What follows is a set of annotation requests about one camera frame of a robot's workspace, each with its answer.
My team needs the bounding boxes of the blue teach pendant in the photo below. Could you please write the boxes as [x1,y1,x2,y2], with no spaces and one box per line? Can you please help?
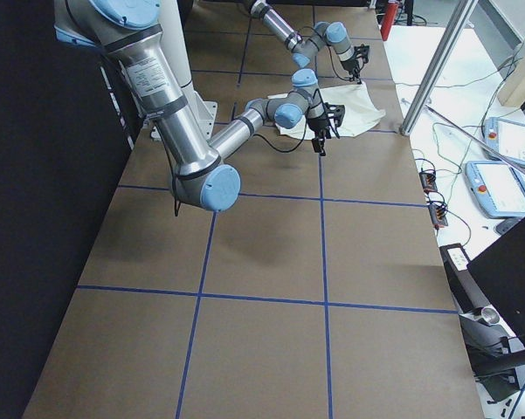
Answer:
[484,117,525,168]
[465,161,525,218]

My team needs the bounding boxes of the metal reacher grabber stick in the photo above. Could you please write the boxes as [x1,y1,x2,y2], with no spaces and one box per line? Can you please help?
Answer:
[425,105,525,175]

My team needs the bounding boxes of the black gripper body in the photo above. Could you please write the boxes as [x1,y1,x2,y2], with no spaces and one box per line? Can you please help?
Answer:
[341,57,363,79]
[307,115,331,139]

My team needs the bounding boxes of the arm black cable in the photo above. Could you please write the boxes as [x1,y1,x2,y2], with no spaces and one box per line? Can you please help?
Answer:
[252,86,324,154]

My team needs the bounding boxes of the black box white label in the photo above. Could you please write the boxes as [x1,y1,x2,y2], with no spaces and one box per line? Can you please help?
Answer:
[439,244,470,271]

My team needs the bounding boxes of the near blue teach pendant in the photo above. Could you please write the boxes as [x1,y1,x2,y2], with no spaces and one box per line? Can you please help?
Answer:
[465,161,525,218]

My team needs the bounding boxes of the shiny metal cup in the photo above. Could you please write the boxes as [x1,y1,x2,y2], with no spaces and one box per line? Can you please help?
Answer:
[478,306,501,326]

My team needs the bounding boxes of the red cylinder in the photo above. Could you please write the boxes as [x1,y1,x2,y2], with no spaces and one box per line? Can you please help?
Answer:
[380,0,398,41]

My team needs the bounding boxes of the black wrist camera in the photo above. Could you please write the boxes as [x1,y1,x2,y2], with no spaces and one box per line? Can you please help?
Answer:
[354,44,370,64]
[324,102,345,138]

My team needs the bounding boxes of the far blue teach pendant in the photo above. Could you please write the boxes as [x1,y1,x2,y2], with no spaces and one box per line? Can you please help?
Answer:
[484,117,525,168]

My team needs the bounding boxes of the cream long-sleeve cat shirt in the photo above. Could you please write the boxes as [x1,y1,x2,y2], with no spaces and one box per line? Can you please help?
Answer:
[264,82,386,140]

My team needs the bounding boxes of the black monitor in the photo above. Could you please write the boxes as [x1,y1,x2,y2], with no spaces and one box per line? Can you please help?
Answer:
[467,217,525,346]

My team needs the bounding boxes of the aluminium frame post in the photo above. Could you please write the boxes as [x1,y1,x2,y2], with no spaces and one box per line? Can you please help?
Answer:
[399,0,478,136]

